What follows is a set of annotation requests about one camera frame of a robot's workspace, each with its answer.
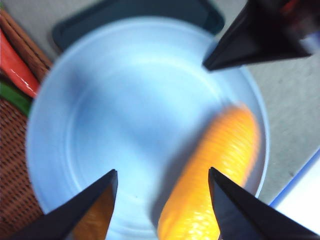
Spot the yellow corn cob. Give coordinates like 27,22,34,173
157,102,262,240

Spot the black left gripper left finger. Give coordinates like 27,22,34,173
4,169,119,240

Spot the white board blue edge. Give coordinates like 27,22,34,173
271,149,320,221

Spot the green pepper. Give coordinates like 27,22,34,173
0,81,33,117

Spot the brown wicker basket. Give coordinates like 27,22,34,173
0,9,55,238

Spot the black tray with handle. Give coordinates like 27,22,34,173
51,0,225,55

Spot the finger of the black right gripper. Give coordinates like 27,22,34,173
202,0,313,72

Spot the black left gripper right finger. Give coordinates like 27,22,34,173
208,166,320,240

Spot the blue round plate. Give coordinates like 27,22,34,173
26,16,271,240

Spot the red chili pepper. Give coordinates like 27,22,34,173
0,28,41,99

